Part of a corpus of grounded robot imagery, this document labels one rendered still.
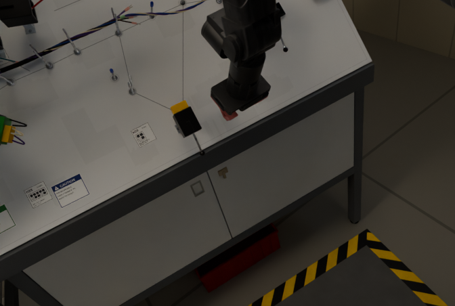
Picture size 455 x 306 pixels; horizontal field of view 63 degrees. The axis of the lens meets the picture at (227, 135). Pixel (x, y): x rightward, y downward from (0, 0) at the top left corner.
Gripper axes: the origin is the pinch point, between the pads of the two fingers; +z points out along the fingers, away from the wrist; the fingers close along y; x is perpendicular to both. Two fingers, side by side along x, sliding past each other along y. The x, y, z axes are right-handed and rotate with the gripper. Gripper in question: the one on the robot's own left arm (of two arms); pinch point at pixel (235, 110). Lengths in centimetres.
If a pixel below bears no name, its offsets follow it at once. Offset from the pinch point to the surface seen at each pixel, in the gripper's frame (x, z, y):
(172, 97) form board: -18.9, 16.9, 4.6
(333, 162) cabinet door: 17, 54, -40
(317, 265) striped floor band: 45, 95, -23
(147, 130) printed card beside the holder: -15.3, 19.3, 15.0
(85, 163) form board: -16.7, 20.6, 32.1
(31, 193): -18, 22, 46
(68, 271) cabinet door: -2, 45, 52
